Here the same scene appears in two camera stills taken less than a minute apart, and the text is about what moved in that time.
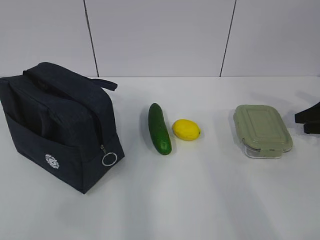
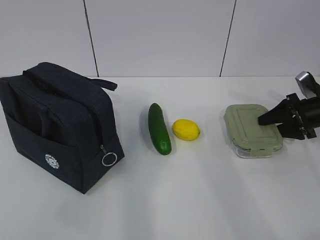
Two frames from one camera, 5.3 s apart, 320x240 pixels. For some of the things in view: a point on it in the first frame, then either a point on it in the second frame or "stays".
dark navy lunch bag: [63, 124] stays
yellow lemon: [186, 129] stays
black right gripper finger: [312, 128] to [291, 130]
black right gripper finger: [311, 115] to [279, 115]
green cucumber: [159, 129] stays
